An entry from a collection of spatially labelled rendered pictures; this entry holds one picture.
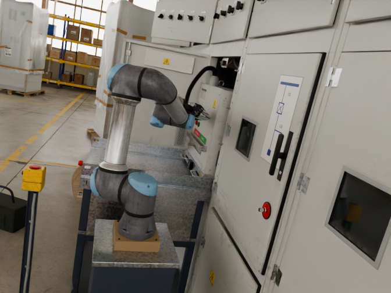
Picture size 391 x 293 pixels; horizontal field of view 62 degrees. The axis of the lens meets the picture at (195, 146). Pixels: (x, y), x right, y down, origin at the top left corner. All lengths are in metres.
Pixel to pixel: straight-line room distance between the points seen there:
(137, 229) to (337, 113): 0.82
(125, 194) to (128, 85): 0.41
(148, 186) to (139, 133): 1.24
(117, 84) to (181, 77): 1.12
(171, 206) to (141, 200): 0.55
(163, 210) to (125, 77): 0.81
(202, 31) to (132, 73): 1.21
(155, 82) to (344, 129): 0.68
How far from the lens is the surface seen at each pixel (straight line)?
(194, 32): 2.44
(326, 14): 1.07
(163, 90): 1.24
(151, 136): 2.43
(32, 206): 1.69
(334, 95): 0.93
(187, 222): 1.85
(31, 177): 1.61
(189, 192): 1.75
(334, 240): 0.87
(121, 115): 1.28
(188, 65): 2.31
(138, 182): 1.25
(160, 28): 2.72
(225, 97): 1.73
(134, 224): 1.30
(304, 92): 1.05
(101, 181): 1.32
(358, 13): 0.95
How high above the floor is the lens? 1.45
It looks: 13 degrees down
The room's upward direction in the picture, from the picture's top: 12 degrees clockwise
